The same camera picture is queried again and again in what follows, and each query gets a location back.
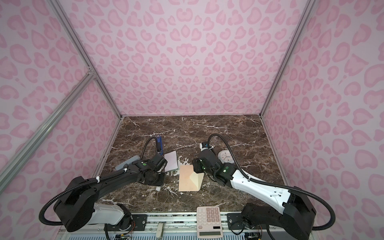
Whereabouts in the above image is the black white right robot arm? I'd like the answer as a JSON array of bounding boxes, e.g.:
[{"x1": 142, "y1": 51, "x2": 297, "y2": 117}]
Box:
[{"x1": 193, "y1": 149, "x2": 316, "y2": 240}]

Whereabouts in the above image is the white letter paper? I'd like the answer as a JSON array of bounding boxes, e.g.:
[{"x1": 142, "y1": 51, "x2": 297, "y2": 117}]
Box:
[{"x1": 164, "y1": 151, "x2": 179, "y2": 172}]

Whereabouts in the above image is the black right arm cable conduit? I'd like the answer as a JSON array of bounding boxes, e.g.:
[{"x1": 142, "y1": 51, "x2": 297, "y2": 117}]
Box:
[{"x1": 206, "y1": 133, "x2": 336, "y2": 232}]

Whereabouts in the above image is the diagonal aluminium frame bar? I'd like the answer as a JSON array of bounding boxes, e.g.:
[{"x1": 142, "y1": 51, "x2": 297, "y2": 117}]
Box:
[{"x1": 1, "y1": 71, "x2": 94, "y2": 193}]

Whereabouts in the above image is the small white alarm clock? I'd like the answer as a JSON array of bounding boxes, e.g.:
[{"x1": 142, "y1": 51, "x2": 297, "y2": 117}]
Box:
[{"x1": 218, "y1": 150, "x2": 235, "y2": 164}]

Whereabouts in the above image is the peach pink envelope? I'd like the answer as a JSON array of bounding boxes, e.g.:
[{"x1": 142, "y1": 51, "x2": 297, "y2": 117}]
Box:
[{"x1": 179, "y1": 165, "x2": 204, "y2": 192}]

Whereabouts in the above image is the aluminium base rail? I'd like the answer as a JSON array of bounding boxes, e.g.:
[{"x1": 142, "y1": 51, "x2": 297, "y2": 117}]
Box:
[{"x1": 55, "y1": 211, "x2": 295, "y2": 240}]

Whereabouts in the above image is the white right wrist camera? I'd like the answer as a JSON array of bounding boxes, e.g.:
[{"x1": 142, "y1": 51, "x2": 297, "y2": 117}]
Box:
[{"x1": 200, "y1": 142, "x2": 214, "y2": 152}]

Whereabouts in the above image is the pink white calculator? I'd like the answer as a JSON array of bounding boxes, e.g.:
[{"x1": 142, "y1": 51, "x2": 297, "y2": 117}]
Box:
[{"x1": 197, "y1": 206, "x2": 224, "y2": 239}]

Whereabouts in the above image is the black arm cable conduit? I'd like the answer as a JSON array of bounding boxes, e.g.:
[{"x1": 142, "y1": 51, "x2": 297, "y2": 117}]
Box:
[
  {"x1": 38, "y1": 136, "x2": 160, "y2": 226},
  {"x1": 206, "y1": 133, "x2": 336, "y2": 232}
]

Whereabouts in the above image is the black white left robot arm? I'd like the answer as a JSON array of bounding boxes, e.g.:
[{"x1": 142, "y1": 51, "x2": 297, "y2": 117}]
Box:
[{"x1": 54, "y1": 154, "x2": 167, "y2": 233}]

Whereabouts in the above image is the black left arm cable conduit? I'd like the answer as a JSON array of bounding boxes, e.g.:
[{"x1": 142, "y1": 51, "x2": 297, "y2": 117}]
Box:
[{"x1": 38, "y1": 136, "x2": 160, "y2": 226}]

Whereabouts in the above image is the white clip on rail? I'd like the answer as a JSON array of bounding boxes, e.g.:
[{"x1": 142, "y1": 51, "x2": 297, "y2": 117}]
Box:
[{"x1": 156, "y1": 222, "x2": 165, "y2": 240}]

